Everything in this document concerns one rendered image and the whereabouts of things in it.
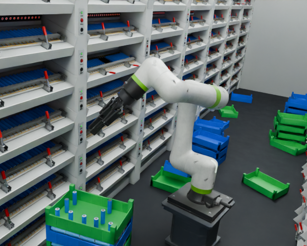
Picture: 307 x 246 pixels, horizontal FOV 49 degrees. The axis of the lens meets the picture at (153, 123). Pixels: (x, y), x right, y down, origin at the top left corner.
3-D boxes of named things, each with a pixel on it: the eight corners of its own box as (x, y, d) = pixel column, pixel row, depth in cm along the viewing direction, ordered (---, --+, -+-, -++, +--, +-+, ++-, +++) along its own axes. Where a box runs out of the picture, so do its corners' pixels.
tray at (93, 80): (140, 71, 225) (144, 58, 220) (84, 90, 173) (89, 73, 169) (116, 56, 230) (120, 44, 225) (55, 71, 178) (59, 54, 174)
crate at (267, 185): (288, 192, 264) (290, 183, 261) (273, 200, 252) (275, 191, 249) (255, 175, 286) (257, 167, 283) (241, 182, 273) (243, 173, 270)
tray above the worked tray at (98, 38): (142, 42, 218) (149, 22, 211) (84, 52, 166) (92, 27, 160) (117, 28, 223) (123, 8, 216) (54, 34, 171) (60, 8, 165)
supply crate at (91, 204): (133, 215, 145) (134, 199, 142) (114, 245, 127) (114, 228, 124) (71, 197, 153) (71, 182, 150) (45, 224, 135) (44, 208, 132)
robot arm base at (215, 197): (234, 208, 186) (236, 198, 184) (221, 217, 175) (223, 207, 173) (196, 188, 202) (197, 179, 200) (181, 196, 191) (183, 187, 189)
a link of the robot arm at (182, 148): (176, 161, 206) (187, 75, 188) (199, 171, 197) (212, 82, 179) (164, 168, 196) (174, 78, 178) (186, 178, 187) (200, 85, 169)
